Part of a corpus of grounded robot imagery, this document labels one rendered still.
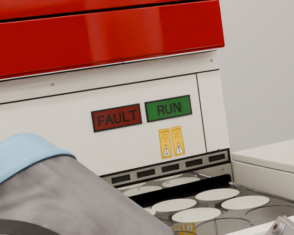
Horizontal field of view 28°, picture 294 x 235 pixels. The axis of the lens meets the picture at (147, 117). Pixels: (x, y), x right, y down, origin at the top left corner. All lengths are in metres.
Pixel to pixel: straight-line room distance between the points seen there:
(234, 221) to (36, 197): 0.81
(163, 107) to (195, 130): 0.10
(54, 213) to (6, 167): 0.04
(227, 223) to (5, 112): 0.52
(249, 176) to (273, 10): 2.03
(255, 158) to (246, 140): 1.87
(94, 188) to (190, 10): 1.01
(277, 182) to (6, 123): 0.60
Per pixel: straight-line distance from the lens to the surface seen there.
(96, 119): 1.32
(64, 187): 0.36
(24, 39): 1.24
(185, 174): 1.40
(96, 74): 1.32
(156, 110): 1.37
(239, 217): 1.15
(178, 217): 1.19
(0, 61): 1.23
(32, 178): 0.36
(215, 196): 1.32
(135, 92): 1.35
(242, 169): 1.42
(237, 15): 3.22
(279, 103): 3.34
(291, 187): 1.27
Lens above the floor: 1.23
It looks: 6 degrees down
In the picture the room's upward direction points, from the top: 8 degrees counter-clockwise
